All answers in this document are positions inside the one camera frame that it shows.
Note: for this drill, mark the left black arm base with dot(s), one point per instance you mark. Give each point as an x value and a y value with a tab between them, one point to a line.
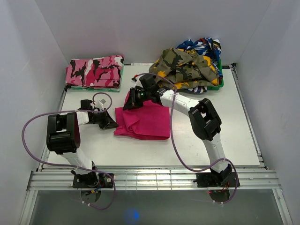
104	181

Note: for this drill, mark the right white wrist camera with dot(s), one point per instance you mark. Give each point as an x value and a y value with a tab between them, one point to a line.
135	79

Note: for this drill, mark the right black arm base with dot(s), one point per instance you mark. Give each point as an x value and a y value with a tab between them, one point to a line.
219	187

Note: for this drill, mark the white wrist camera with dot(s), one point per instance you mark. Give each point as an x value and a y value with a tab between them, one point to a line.
100	105
135	79

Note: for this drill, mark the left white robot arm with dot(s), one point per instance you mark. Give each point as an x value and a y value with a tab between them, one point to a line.
63	137

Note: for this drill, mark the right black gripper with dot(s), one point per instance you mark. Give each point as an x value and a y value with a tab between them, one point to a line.
131	101

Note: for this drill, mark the pink camouflage folded trousers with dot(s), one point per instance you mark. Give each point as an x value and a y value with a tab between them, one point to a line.
95	70

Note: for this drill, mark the aluminium front rail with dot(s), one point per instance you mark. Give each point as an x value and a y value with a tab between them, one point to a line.
151	179

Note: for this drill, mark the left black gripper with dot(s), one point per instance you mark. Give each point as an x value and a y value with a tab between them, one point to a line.
108	122

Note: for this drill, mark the olive yellow camouflage trousers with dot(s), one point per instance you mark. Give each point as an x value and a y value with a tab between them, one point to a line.
184	69

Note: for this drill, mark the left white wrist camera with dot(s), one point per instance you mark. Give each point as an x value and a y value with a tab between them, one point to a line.
100	105

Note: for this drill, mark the blue white camouflage trousers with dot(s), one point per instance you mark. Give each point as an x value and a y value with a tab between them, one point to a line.
211	48

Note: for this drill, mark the magenta pink trousers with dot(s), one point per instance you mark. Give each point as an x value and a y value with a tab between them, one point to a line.
150	122

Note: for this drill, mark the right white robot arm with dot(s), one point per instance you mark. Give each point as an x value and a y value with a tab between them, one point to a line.
205	121

